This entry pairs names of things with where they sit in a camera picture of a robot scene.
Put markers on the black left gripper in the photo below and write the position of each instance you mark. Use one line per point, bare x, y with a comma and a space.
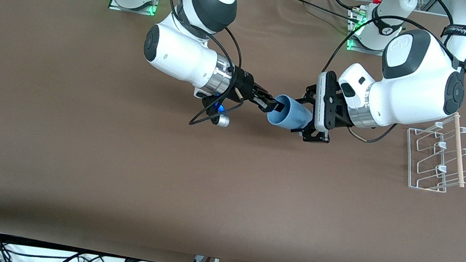
340, 115

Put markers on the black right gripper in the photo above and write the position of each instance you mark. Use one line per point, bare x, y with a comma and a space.
243, 84

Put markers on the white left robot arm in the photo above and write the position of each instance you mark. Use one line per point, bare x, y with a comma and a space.
410, 88

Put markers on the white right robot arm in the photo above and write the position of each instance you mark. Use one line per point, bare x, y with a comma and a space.
179, 56

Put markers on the blue plastic cup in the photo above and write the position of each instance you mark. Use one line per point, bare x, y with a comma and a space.
293, 114

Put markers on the brown table cover sheet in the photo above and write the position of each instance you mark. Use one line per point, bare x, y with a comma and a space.
225, 185

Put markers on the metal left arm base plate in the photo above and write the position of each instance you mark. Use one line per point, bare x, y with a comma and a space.
365, 51

